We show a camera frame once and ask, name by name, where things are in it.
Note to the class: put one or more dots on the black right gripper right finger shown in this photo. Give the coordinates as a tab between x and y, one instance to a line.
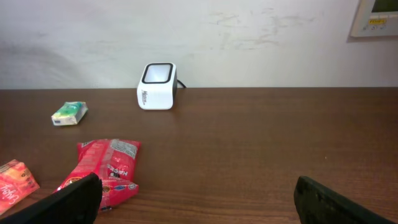
317	204

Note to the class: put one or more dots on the white barcode scanner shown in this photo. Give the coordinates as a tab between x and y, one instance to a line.
158	86

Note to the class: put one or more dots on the beige wall control panel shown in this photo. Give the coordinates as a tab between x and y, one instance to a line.
375	18

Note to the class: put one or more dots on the red snack bag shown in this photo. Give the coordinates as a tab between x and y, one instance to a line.
113	161

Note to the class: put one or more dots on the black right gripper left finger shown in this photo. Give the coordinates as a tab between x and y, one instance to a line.
78	203

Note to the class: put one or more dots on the green tissue pack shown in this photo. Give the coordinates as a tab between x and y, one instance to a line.
69	114

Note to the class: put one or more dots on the orange juice carton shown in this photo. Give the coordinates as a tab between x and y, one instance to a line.
17	182

